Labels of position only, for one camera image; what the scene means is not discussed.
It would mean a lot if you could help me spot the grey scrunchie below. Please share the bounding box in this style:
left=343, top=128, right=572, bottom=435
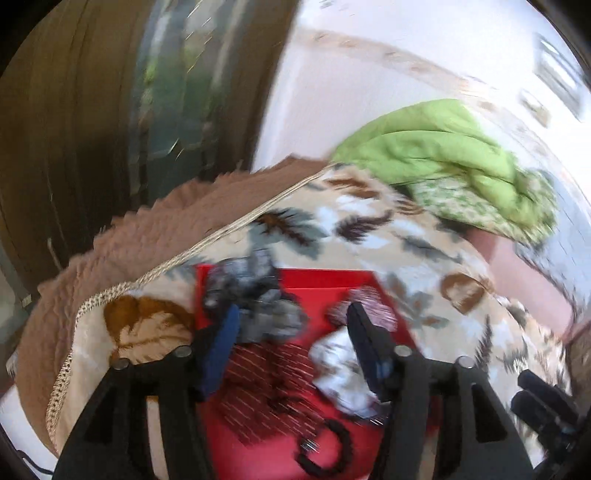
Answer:
left=203, top=249, right=309, bottom=344

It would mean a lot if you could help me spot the black cable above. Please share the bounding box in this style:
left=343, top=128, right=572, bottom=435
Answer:
left=18, top=450, right=56, bottom=475

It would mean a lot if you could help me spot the pink striped scrunchie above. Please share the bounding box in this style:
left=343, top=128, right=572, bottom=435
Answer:
left=328, top=285, right=399, bottom=335

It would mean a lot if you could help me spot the red black patterned scrunchie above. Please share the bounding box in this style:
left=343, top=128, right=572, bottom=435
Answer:
left=222, top=342, right=319, bottom=444

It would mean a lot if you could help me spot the green quilt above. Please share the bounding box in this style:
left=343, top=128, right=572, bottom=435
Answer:
left=330, top=98, right=557, bottom=245

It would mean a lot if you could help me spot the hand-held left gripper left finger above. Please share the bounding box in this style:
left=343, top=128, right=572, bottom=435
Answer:
left=54, top=305, right=242, bottom=480

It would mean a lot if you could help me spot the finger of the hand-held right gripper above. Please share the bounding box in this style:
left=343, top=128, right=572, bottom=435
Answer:
left=518, top=370, right=578, bottom=416
left=510, top=391, right=561, bottom=435

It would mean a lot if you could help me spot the red box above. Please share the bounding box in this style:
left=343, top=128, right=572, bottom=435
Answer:
left=194, top=264, right=439, bottom=480

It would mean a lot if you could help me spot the beige leaf print blanket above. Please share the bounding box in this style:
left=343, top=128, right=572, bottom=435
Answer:
left=9, top=157, right=578, bottom=480

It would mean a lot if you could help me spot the white scrunchie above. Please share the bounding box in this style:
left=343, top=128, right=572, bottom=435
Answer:
left=308, top=330, right=391, bottom=418

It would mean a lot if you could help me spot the grey wall fixture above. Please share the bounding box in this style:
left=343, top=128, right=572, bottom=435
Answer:
left=531, top=32, right=583, bottom=118

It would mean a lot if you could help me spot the wooden door with glass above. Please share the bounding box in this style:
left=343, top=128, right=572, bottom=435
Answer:
left=0, top=0, right=301, bottom=324

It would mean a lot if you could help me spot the grey quilted pillow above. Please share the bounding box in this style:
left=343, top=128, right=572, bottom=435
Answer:
left=515, top=185, right=591, bottom=319

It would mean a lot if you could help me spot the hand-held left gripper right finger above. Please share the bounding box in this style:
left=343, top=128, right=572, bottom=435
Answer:
left=346, top=302, right=535, bottom=480

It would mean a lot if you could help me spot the pink sofa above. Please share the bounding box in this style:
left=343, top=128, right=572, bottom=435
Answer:
left=466, top=228, right=578, bottom=337

